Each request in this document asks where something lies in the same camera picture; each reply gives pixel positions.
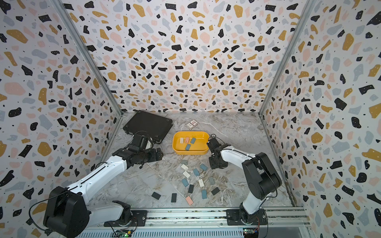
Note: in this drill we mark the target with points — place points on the white eraser top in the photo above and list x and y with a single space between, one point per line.
184 167

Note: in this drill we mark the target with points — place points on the playing card box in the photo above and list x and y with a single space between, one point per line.
192 124

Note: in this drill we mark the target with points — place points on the pink eraser bottom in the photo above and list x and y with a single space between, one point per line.
189 200

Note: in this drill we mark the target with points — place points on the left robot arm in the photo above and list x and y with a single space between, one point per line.
67 213

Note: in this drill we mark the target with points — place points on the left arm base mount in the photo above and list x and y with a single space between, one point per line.
134 218

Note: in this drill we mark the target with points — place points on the black flat case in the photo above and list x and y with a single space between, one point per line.
151 125

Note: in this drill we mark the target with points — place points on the teal eraser middle low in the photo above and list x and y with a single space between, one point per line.
185 182

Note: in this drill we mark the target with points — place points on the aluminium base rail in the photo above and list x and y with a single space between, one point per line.
273 222

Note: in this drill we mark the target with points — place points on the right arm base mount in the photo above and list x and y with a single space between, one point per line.
237 217

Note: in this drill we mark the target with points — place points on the black eraser right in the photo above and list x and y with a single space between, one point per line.
215 191

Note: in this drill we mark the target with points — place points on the right aluminium corner post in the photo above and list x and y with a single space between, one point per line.
289 51

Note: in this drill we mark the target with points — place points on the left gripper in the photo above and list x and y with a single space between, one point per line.
154 157

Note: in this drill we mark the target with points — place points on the aluminium corner post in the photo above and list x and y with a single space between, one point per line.
81 26
289 51

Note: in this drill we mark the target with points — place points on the left aluminium corner post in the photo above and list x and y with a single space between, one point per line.
81 26

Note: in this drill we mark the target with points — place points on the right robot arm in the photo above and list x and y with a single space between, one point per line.
261 176

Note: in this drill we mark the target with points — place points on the yellow storage box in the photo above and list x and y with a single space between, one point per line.
190 143

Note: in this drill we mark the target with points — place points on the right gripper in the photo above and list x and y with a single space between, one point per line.
212 165

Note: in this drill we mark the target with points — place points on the black eraser bottom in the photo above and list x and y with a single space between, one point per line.
174 198

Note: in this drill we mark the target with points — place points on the black eraser far left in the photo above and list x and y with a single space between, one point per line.
156 195

